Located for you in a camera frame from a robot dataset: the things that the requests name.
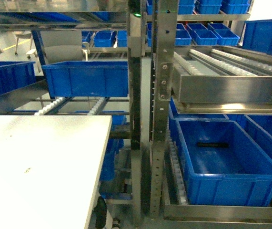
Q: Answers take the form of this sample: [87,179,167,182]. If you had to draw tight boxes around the blue bin lower shelf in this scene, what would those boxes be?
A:
[170,120,272,207]

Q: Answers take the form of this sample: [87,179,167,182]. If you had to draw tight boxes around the blue bin far left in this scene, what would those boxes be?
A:
[0,61,36,95]

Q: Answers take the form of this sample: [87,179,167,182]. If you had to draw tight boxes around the blue bin behind table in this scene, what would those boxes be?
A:
[42,61,129,97]

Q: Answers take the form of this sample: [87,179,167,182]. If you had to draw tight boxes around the black pen in bin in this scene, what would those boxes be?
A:
[196,142,229,148]

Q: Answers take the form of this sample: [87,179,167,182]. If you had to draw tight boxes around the grey office chair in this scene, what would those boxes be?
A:
[31,30,84,65]

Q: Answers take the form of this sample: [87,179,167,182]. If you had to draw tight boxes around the steel rack upright post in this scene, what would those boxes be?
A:
[150,0,179,219]

